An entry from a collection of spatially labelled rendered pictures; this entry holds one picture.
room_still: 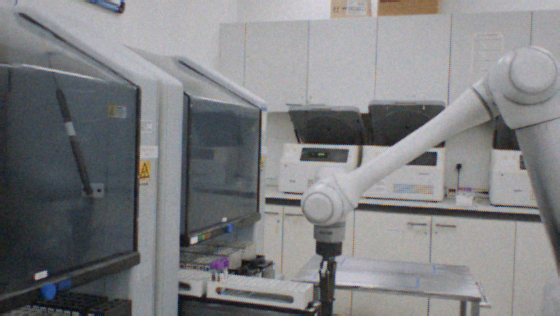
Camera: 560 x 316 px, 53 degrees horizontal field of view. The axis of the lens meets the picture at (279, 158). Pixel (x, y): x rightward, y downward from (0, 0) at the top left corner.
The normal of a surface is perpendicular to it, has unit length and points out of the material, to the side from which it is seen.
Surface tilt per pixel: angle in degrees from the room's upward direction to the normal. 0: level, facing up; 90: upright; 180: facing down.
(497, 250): 90
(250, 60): 90
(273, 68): 90
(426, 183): 90
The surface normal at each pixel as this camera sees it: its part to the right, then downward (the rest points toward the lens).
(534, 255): -0.32, 0.02
